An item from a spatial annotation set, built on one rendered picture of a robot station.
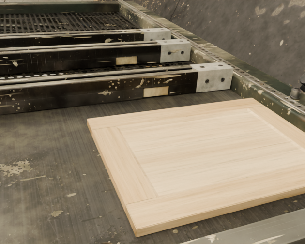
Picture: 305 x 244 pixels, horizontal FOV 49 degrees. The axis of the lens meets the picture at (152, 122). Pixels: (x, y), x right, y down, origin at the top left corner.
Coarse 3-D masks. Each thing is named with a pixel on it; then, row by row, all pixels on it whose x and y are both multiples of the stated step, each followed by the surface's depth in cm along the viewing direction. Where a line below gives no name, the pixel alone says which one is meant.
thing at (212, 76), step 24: (120, 72) 96; (144, 72) 98; (168, 72) 98; (192, 72) 99; (216, 72) 102; (0, 96) 82; (24, 96) 84; (48, 96) 87; (72, 96) 89; (96, 96) 92; (120, 96) 94
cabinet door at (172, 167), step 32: (96, 128) 78; (128, 128) 79; (160, 128) 80; (192, 128) 81; (224, 128) 81; (256, 128) 82; (288, 128) 82; (128, 160) 67; (160, 160) 68; (192, 160) 69; (224, 160) 69; (256, 160) 70; (288, 160) 71; (128, 192) 59; (160, 192) 60; (192, 192) 60; (224, 192) 60; (256, 192) 60; (288, 192) 62; (160, 224) 53
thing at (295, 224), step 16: (304, 208) 54; (256, 224) 51; (272, 224) 51; (288, 224) 51; (304, 224) 51; (192, 240) 47; (208, 240) 47; (224, 240) 48; (240, 240) 48; (256, 240) 48; (272, 240) 48; (288, 240) 48; (304, 240) 49
